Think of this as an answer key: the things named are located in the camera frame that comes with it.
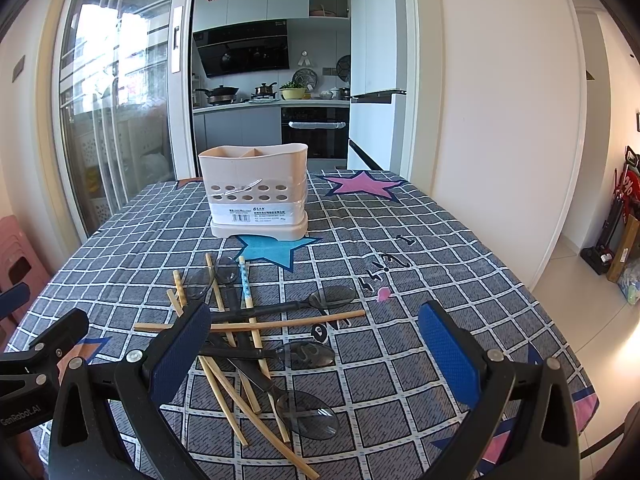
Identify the patterned yellow chopstick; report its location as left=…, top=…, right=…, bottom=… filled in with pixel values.
left=172, top=270, right=188, bottom=308

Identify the long wooden chopstick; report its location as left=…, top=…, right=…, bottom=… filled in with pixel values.
left=200, top=356, right=320, bottom=479

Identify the horizontal wooden chopstick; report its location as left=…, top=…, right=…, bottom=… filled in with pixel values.
left=134, top=310, right=367, bottom=334

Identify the blue dotted wooden chopstick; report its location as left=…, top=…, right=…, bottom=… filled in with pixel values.
left=238, top=256, right=271, bottom=378

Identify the short wooden chopstick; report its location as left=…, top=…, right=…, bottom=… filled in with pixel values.
left=268, top=393, right=291, bottom=444

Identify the plain wooden chopstick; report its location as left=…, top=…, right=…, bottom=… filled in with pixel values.
left=205, top=252, right=262, bottom=415

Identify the pink plastic stool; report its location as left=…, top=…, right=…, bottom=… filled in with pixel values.
left=1, top=216, right=51, bottom=324

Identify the checkered star tablecloth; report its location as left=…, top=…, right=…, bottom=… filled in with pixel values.
left=9, top=171, right=599, bottom=479

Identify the sliding glass door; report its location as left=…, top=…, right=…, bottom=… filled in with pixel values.
left=52, top=0, right=196, bottom=238

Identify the white plastic utensil holder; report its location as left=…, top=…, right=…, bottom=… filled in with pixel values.
left=198, top=143, right=308, bottom=242

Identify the black wok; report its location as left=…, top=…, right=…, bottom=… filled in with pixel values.
left=195, top=84, right=239, bottom=105

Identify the steel cooking pot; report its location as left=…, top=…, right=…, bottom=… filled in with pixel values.
left=254, top=82, right=277, bottom=99

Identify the black built-in oven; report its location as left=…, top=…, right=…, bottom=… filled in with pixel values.
left=281, top=106, right=349, bottom=159

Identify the black range hood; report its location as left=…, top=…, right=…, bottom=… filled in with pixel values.
left=193, top=20, right=290, bottom=78

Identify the yellow green bowl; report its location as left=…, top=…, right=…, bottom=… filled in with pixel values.
left=280, top=87, right=307, bottom=101

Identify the white refrigerator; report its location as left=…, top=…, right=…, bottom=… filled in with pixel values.
left=347, top=0, right=407, bottom=174

